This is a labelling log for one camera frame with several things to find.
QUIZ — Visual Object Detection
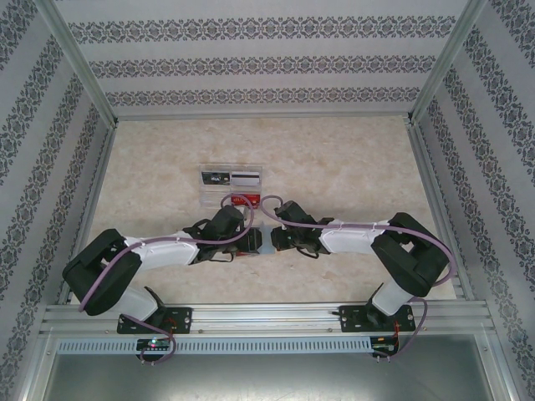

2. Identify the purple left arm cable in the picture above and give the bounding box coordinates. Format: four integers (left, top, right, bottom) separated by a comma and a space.
78, 192, 257, 365

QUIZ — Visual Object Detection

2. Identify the clear acrylic card organizer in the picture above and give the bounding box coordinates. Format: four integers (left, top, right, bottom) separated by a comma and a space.
198, 165, 267, 209

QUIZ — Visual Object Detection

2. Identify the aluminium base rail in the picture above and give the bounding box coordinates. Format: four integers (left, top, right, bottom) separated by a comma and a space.
39, 302, 497, 335

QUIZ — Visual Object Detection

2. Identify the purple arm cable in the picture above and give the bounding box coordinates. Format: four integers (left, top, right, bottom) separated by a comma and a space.
78, 192, 257, 365
261, 194, 456, 363

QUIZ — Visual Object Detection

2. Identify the aluminium side rail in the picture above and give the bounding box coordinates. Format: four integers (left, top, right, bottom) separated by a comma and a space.
407, 120, 470, 301

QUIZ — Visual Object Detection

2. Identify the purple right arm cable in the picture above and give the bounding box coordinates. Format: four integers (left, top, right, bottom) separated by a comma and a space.
261, 194, 456, 363

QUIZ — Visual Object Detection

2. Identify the black card stack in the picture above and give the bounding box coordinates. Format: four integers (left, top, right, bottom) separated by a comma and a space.
201, 170, 231, 186

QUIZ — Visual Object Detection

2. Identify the slotted grey cable duct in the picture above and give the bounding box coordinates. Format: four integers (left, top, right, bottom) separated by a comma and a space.
56, 336, 373, 354

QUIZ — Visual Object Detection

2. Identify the aluminium frame post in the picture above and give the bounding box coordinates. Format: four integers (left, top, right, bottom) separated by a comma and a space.
35, 0, 119, 126
404, 0, 491, 125

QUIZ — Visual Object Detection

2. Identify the grey metal shelf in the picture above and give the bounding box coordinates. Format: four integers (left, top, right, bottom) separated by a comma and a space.
24, 353, 513, 401

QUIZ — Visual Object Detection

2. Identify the red VIP card stack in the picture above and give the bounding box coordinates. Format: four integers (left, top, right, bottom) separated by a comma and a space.
231, 194, 262, 209

